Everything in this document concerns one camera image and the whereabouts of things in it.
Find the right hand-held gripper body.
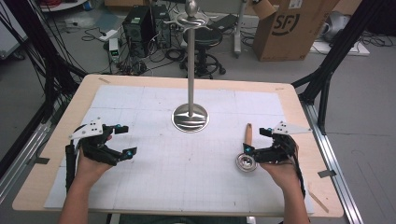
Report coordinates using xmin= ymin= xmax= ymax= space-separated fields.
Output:
xmin=253 ymin=120 xmax=313 ymax=164

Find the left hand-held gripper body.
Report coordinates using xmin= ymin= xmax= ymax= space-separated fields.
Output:
xmin=68 ymin=117 xmax=123 ymax=166

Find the metal ladle with wooden handle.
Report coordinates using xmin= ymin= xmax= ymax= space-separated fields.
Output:
xmin=235 ymin=122 xmax=259 ymax=174

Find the silver metal stand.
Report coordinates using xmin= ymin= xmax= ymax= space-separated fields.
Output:
xmin=163 ymin=0 xmax=210 ymax=134

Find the person's left hand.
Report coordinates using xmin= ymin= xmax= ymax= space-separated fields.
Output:
xmin=75 ymin=134 xmax=114 ymax=185

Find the person's right hand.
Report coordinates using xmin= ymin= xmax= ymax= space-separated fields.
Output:
xmin=260 ymin=146 xmax=303 ymax=192

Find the white grid mat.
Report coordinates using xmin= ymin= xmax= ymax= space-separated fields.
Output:
xmin=43 ymin=84 xmax=315 ymax=216

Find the thin wooden stick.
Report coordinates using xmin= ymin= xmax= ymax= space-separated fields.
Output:
xmin=306 ymin=186 xmax=331 ymax=215

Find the wooden table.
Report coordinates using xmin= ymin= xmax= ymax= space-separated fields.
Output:
xmin=11 ymin=74 xmax=346 ymax=219

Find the white box with green display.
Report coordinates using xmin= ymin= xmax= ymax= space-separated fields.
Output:
xmin=108 ymin=37 xmax=121 ymax=63

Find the white power strip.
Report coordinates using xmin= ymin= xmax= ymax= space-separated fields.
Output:
xmin=98 ymin=29 xmax=119 ymax=42

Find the brown cardboard box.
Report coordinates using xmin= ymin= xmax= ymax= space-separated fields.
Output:
xmin=251 ymin=0 xmax=341 ymax=63

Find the large black computer tower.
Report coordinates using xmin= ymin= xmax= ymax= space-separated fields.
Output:
xmin=121 ymin=5 xmax=157 ymax=59

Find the black rolling stool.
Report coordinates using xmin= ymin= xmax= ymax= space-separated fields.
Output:
xmin=178 ymin=25 xmax=227 ymax=80

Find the white floor pole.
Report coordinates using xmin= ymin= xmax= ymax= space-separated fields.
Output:
xmin=233 ymin=0 xmax=248 ymax=59

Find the slim black computer tower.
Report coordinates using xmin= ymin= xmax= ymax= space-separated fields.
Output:
xmin=150 ymin=4 xmax=173 ymax=49

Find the black sleeved left gripper cable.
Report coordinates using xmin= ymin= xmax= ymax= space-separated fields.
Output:
xmin=64 ymin=139 xmax=78 ymax=194

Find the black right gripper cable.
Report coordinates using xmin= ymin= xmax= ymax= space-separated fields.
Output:
xmin=290 ymin=136 xmax=308 ymax=200

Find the aluminium rail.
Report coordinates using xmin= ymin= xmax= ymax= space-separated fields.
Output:
xmin=0 ymin=119 xmax=54 ymax=204
xmin=299 ymin=100 xmax=364 ymax=224

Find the black metal frame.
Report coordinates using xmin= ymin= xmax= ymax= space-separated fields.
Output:
xmin=291 ymin=0 xmax=391 ymax=136
xmin=0 ymin=0 xmax=90 ymax=180

